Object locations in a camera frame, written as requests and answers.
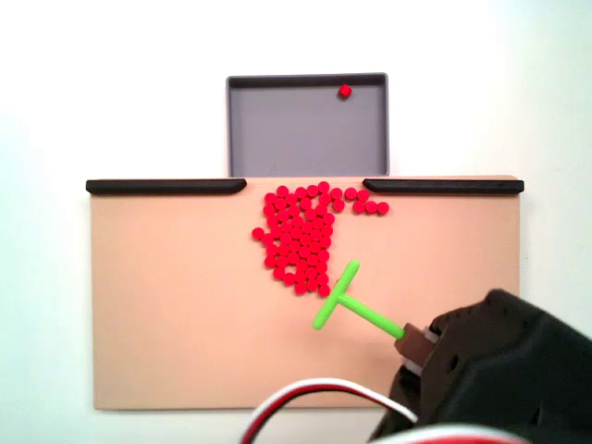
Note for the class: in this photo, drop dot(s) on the red round granule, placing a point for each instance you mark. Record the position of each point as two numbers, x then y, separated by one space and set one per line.
300 288
272 250
359 206
383 207
270 199
269 210
343 90
282 191
363 195
336 193
339 205
269 262
324 290
268 239
323 187
350 192
301 192
289 278
323 279
371 206
312 285
312 190
257 233
279 273

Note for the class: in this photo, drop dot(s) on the beige rectangular board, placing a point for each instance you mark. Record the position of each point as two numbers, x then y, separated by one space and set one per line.
185 324

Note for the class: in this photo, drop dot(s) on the black rail strip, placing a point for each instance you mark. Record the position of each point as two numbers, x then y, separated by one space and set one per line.
444 186
162 186

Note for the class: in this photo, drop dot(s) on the green T pusher brown block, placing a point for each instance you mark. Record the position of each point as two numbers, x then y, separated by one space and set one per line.
365 312

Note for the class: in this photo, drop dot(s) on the grey shallow tray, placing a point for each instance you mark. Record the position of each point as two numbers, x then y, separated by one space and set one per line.
300 134

